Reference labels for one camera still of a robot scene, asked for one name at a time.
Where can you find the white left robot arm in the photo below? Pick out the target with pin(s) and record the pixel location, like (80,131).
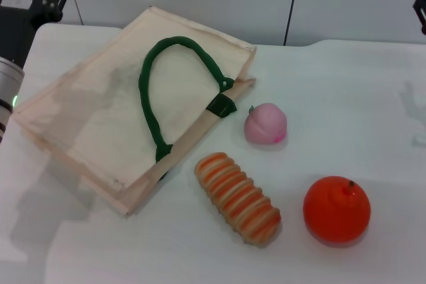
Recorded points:
(10,78)

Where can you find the orange striped bread roll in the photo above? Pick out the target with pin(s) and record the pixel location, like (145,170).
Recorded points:
(236,197)

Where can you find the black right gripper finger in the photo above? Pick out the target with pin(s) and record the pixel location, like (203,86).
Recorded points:
(422,8)

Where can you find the black vertical wall strip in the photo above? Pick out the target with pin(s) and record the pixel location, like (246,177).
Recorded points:
(292,4)

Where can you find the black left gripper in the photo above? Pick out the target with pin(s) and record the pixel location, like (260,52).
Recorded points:
(13,31)

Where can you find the pink toy peach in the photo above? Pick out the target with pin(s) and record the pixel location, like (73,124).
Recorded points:
(264,124)

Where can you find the orange toy fruit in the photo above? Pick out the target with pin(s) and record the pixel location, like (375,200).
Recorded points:
(333,211)

